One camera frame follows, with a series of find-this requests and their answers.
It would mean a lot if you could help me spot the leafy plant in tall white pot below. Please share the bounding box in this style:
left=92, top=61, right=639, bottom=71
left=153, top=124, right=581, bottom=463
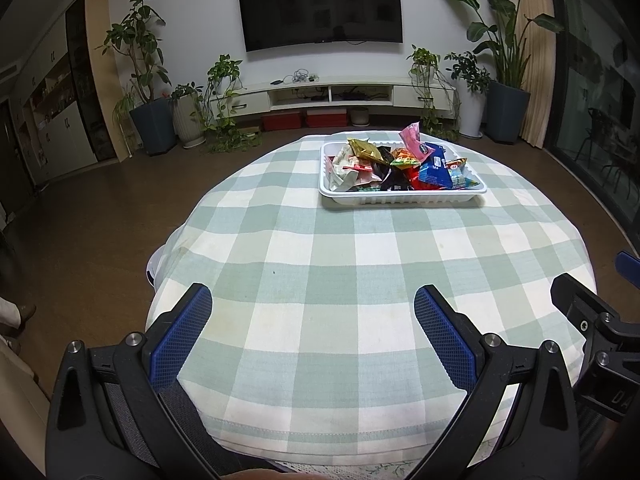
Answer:
left=445, top=51, right=493, bottom=139

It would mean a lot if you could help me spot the trailing pothos plant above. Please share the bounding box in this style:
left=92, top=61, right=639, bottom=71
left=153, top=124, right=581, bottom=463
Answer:
left=406, top=44, right=463, bottom=142
left=192, top=54, right=263, bottom=153

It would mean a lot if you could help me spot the green checked tablecloth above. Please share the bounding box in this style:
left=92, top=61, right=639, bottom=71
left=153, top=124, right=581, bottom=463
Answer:
left=145, top=132, right=598, bottom=471

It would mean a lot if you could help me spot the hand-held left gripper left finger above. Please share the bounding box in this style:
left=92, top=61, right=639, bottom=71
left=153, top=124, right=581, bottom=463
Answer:
left=45, top=282, right=221, bottom=480

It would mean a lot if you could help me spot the pile of assorted snacks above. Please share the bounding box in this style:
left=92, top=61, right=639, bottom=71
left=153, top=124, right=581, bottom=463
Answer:
left=325, top=122, right=481, bottom=193

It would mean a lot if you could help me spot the plant in ribbed white pot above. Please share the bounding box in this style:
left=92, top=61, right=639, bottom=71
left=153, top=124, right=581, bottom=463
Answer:
left=170, top=81, right=207, bottom=149

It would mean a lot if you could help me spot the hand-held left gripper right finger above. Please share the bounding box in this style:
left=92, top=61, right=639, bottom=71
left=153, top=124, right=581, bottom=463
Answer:
left=407, top=284, right=581, bottom=480

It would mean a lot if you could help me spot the beige curtain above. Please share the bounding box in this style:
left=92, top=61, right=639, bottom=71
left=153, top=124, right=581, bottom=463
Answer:
left=512, top=0, right=558, bottom=148

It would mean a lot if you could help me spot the white cupboard with shelves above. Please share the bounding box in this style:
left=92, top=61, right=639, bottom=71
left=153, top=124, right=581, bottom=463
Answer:
left=15, top=0, right=118, bottom=183

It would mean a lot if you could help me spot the white plastic tray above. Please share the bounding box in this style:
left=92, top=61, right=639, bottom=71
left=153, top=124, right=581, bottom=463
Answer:
left=319, top=131, right=488, bottom=208

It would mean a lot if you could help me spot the glass sliding door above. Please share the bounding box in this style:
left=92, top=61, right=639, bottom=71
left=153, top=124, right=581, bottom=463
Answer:
left=545, top=0, right=640, bottom=241

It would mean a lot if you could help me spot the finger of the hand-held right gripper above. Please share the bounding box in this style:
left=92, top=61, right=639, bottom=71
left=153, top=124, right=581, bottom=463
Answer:
left=615, top=251, right=640, bottom=281
left=550, top=274, right=621, bottom=341

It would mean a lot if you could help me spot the floral lace cloth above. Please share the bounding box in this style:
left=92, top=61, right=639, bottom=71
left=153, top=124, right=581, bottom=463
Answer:
left=270, top=455, right=426, bottom=480

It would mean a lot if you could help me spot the white television cabinet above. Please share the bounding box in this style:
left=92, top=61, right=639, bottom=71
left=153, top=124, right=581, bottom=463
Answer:
left=207, top=76, right=458, bottom=120

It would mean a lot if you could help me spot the black wall television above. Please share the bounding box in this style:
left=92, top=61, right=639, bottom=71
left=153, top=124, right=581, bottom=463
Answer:
left=236, top=0, right=405, bottom=52

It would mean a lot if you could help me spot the brown shoe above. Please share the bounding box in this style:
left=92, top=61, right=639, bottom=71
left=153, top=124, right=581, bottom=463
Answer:
left=15, top=302, right=38, bottom=333

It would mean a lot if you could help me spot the leafy tree in blue pot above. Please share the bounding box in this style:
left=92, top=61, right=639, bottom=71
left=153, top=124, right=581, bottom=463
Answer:
left=97, top=0, right=178, bottom=156

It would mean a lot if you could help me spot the broad-leaf plant in blue pot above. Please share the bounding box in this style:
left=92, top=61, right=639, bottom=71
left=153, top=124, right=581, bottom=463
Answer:
left=432, top=0, right=566, bottom=145

